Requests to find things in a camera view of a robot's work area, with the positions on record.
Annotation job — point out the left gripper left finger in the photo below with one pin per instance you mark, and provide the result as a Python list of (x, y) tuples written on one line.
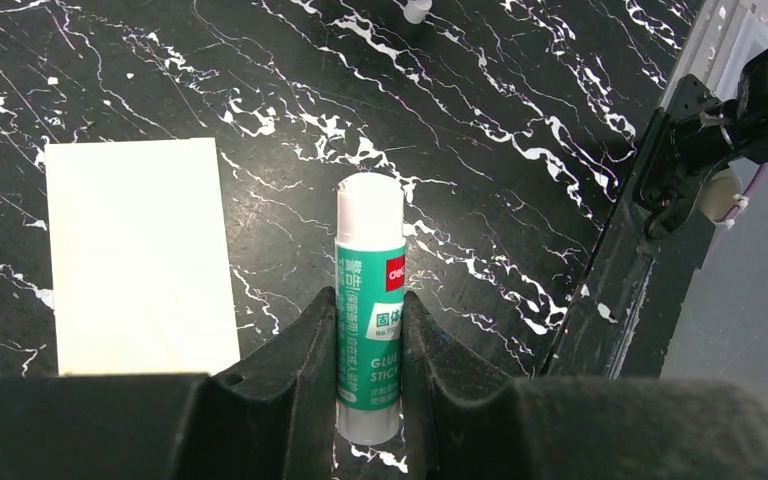
[(269, 416)]

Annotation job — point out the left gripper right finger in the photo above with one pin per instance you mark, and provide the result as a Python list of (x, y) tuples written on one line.
[(467, 419)]

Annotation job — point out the cream envelope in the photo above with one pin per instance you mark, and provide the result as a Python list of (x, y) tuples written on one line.
[(140, 267)]

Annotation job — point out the green white glue stick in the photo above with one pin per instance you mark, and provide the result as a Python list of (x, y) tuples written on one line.
[(370, 276)]

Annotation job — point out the white glue stick cap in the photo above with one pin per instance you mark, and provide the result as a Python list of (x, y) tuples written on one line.
[(415, 11)]

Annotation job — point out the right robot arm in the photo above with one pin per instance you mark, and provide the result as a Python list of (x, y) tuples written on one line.
[(693, 138)]

